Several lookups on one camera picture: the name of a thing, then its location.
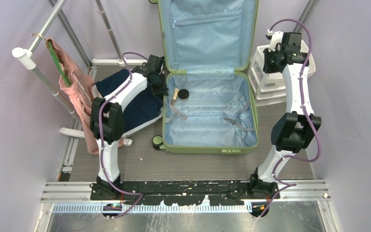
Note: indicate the white perforated plastic basket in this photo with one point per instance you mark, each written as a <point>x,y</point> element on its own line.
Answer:
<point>107,121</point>

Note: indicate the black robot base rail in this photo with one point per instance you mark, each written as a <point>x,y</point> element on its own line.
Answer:
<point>132,195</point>

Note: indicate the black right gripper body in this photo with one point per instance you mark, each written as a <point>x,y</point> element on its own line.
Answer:
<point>270,60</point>

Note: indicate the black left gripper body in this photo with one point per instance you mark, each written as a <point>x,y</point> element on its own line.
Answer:
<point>159,86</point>

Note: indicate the navy blue garment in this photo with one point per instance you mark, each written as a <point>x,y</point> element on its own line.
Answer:
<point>144,107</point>

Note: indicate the green clothes hanger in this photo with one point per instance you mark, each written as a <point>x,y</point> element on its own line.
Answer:
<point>57,61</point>

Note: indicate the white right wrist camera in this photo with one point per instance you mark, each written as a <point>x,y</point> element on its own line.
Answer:
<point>275,38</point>

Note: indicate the black round jar lid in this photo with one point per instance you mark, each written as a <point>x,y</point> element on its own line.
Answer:
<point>183,95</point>

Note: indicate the white plastic drawer organizer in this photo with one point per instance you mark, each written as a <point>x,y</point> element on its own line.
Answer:
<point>271,88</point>

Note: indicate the pink cloth garment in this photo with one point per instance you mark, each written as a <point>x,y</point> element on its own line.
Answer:
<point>79,94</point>

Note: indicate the green ribbed hard-shell suitcase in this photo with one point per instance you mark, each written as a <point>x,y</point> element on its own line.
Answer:
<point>207,48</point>

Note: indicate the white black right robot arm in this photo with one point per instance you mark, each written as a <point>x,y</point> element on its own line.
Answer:
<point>295,130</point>

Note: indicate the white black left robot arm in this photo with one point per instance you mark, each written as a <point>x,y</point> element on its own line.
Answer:
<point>109,170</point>

